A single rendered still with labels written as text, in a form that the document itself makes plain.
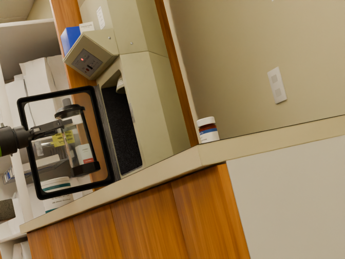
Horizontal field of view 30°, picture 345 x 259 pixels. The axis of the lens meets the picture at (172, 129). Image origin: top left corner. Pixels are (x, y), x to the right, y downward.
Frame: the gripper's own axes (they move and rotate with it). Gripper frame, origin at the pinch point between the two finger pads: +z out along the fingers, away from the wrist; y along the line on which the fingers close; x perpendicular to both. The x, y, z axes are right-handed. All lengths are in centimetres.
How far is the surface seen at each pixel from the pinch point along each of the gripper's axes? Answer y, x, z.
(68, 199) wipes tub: 58, 23, 3
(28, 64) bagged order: 124, -56, 19
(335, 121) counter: -112, 30, 22
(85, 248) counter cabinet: -8.3, 41.8, -10.3
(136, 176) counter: -79, 27, -10
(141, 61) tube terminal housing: -7.1, -13.9, 29.1
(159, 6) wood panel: 31, -44, 61
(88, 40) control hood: -5.9, -25.7, 13.0
